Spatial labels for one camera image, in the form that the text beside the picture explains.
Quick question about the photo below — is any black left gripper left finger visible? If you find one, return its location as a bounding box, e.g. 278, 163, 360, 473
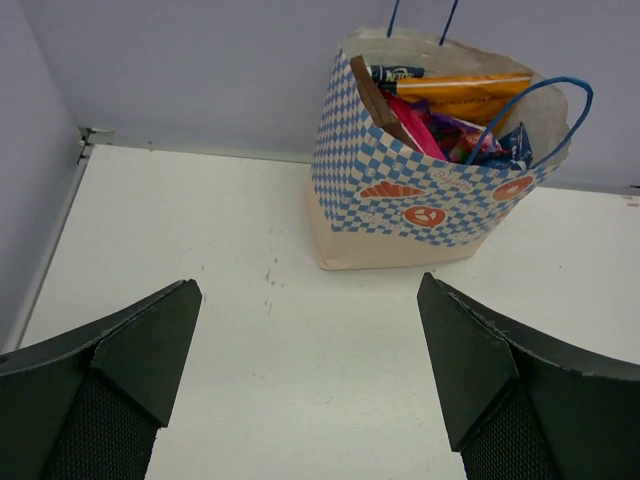
1, 279, 202, 479

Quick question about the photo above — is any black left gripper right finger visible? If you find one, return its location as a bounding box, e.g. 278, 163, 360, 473
417, 274, 639, 479

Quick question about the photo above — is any blue checkered paper bag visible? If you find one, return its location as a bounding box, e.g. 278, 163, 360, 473
306, 27, 593, 271

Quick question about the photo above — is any purple candy packet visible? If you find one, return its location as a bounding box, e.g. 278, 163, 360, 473
409, 100, 505, 164

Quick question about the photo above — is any orange snack packet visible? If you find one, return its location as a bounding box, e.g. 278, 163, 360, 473
396, 73, 533, 126

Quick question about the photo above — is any dark blue snack packet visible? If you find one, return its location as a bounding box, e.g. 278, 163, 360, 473
476, 122, 533, 171

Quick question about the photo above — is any pink snack packet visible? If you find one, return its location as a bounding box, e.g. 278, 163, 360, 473
382, 92, 447, 161

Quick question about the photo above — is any brown snack packet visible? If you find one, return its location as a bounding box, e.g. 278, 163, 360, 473
350, 56, 417, 150

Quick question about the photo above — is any blue white snack packet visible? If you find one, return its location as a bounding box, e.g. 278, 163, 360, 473
366, 65, 425, 95

